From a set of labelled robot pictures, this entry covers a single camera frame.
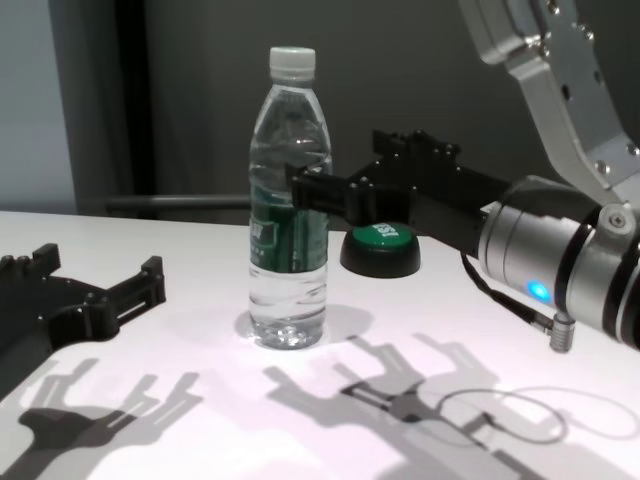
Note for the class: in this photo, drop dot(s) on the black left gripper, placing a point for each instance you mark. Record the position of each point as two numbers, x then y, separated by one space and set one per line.
25 310

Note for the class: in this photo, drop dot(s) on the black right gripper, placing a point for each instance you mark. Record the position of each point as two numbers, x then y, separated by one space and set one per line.
450 200

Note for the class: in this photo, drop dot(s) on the clear water bottle green label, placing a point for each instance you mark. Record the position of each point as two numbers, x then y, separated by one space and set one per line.
287 300

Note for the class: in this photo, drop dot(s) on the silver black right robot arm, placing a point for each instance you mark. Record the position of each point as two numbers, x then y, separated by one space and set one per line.
560 260

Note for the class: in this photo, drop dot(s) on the green push button black base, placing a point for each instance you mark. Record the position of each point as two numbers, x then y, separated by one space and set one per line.
380 255

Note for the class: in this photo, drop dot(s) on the dark horizontal wall rail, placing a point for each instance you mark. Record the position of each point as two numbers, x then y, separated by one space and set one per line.
175 202

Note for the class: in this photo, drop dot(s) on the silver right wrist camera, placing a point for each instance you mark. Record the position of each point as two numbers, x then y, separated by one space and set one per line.
565 90

